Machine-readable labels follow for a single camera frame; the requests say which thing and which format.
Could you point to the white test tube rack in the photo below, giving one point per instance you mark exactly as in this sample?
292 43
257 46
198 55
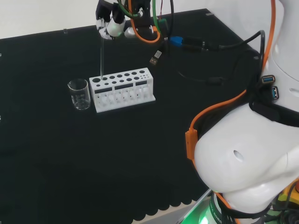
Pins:
121 99

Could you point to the yellow stop button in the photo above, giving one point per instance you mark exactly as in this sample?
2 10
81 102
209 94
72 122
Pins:
289 193

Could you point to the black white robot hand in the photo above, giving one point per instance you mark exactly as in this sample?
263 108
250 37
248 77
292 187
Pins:
115 26

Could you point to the clear glass beaker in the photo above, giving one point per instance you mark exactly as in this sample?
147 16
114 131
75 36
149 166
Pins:
80 98

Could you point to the USB hub with blue ports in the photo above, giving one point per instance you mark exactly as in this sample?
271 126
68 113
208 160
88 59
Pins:
273 92

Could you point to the blue connector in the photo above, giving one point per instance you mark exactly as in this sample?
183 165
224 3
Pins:
175 41

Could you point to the clear glass rod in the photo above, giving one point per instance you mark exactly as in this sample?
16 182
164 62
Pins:
101 58

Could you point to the pale board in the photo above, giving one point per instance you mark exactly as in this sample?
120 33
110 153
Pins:
172 214

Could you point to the black adapter box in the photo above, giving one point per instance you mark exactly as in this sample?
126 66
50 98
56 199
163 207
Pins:
194 44

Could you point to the black bench cloth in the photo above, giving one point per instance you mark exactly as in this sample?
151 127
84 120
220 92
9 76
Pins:
93 151

